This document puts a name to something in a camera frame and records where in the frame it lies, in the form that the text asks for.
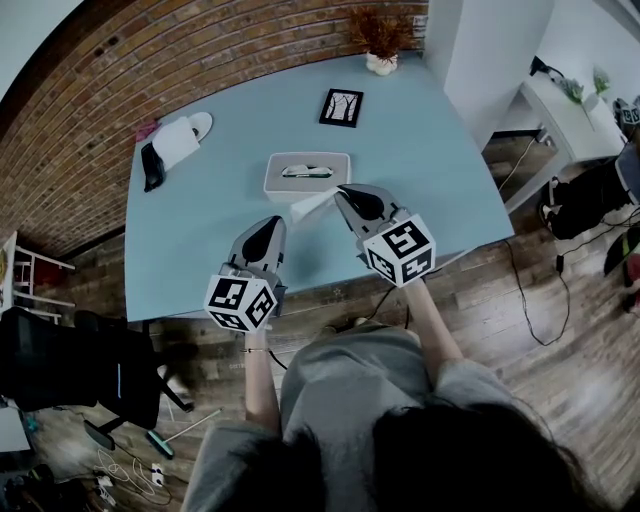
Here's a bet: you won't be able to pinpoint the white floor cable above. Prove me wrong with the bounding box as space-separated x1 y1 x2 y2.
93 446 160 497

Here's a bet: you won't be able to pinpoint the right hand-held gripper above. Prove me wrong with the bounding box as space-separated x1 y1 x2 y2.
333 182 438 290

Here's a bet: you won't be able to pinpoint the grey shirt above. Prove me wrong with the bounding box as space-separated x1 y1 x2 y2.
179 323 527 512

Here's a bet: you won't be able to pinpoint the white tissue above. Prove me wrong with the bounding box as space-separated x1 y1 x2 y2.
288 192 341 225
281 163 335 180

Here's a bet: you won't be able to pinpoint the white rectangular tray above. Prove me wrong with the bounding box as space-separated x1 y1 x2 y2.
262 151 353 206

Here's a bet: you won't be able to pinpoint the white shelf rack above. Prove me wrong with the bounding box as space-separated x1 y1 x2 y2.
0 230 77 322

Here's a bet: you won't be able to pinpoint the white lumpy vase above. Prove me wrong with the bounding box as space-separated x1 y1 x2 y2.
365 50 400 77

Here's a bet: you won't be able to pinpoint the green plant sprig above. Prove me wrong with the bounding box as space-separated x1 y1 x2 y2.
559 76 597 132
591 65 613 98

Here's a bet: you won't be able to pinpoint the black desk device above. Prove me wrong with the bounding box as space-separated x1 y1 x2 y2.
529 55 567 84

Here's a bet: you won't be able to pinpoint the black office chair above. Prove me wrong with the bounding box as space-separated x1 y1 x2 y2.
0 306 197 452

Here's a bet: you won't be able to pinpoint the green head broom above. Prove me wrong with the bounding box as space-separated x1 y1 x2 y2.
145 406 224 461

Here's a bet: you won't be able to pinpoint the person's left forearm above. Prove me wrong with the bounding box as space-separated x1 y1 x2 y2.
242 326 282 434

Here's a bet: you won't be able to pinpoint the long black floor cable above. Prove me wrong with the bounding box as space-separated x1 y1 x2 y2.
504 239 572 348

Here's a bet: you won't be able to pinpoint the person's right forearm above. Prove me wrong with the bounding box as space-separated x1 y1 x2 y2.
401 279 467 397

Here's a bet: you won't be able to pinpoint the red box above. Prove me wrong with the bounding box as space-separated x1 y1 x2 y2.
33 259 62 287

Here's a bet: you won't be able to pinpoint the black green chair base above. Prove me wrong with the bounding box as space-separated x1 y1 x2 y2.
602 231 640 279

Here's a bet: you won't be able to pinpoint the white side table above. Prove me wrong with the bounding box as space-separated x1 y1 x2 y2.
499 74 629 214

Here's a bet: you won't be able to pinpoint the white oval dish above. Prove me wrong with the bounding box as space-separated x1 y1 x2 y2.
190 111 215 141

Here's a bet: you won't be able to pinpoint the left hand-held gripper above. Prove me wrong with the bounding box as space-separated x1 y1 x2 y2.
203 214 290 334

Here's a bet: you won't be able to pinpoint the orange dried plant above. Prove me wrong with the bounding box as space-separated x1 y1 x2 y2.
346 5 417 59

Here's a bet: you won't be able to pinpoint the beige trousers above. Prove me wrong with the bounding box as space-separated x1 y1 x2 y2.
319 319 382 337

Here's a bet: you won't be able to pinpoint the black picture frame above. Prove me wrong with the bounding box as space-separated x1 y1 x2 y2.
318 87 365 129

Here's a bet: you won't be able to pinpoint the black pouch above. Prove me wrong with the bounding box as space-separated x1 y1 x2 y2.
139 141 168 194

